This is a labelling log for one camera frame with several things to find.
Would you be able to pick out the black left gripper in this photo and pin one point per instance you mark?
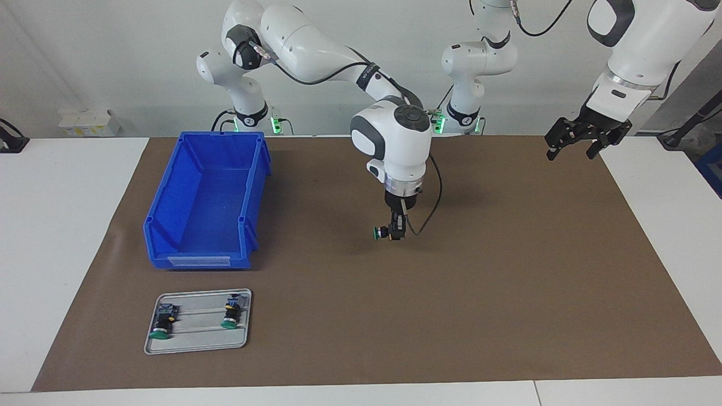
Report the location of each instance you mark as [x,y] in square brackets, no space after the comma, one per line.
[598,125]

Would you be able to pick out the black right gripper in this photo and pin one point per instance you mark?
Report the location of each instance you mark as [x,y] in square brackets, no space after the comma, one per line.
[401,202]

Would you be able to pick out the green push button switch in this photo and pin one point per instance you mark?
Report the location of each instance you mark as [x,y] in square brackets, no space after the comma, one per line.
[163,324]
[374,232]
[231,313]

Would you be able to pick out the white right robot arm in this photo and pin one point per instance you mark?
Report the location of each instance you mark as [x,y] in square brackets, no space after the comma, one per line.
[316,39]

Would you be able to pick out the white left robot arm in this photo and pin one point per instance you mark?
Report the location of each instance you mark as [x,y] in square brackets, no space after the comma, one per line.
[479,56]

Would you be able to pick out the brown table mat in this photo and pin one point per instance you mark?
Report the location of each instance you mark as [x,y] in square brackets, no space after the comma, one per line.
[395,310]

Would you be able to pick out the black stand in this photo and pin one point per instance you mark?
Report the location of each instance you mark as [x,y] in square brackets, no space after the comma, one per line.
[691,121]

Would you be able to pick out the green lit base connector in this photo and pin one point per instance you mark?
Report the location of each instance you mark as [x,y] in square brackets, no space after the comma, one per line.
[276,125]
[439,123]

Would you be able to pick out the blue crate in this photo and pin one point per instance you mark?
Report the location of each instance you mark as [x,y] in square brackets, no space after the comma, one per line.
[712,169]

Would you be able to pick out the blue plastic storage bin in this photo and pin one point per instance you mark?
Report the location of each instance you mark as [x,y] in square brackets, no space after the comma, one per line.
[208,225]

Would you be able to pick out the grey metal tray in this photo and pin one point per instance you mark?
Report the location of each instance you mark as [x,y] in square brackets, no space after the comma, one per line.
[197,338]

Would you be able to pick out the white cardboard box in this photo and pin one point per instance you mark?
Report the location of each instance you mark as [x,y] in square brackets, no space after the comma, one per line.
[84,121]

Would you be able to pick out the black table clamp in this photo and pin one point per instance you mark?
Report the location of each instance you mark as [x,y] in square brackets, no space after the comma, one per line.
[14,144]

